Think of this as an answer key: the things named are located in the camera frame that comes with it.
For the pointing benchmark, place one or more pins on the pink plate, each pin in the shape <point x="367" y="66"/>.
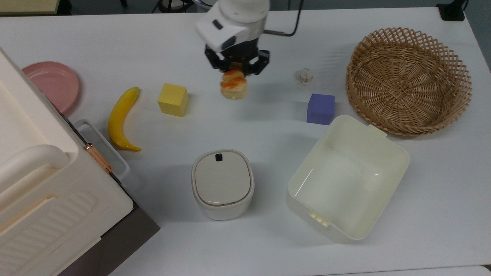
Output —
<point x="53" y="84"/>

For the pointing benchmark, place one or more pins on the orange glazed bread loaf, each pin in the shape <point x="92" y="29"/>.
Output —
<point x="234" y="86"/>

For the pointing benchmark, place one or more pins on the woven wicker basket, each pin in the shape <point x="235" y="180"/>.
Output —
<point x="406" y="84"/>

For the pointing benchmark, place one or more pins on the cream open plastic bin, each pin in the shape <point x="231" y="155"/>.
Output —
<point x="345" y="180"/>

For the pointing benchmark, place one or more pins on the purple cube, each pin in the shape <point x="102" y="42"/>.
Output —
<point x="320" y="109"/>

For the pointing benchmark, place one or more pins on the black chair legs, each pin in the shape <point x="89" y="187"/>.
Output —
<point x="172" y="5"/>

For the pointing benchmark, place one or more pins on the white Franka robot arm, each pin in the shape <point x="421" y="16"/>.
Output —
<point x="238" y="15"/>

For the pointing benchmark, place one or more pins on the beige lidded mini trash can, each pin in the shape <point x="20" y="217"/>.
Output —
<point x="222" y="184"/>

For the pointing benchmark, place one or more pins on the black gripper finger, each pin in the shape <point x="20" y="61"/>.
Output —
<point x="215" y="59"/>
<point x="261" y="61"/>

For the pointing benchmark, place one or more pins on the copper latch strip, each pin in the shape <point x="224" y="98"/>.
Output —
<point x="99" y="158"/>

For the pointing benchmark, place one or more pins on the yellow cube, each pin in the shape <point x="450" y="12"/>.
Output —
<point x="172" y="99"/>

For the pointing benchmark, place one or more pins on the yellow banana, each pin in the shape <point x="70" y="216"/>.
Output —
<point x="117" y="122"/>

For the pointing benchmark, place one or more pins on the black stand base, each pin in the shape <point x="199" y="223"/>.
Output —
<point x="452" y="10"/>

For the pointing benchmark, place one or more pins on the small white crumpled figurine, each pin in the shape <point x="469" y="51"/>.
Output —
<point x="305" y="76"/>

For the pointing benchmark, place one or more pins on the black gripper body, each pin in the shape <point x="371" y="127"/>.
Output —
<point x="241" y="55"/>

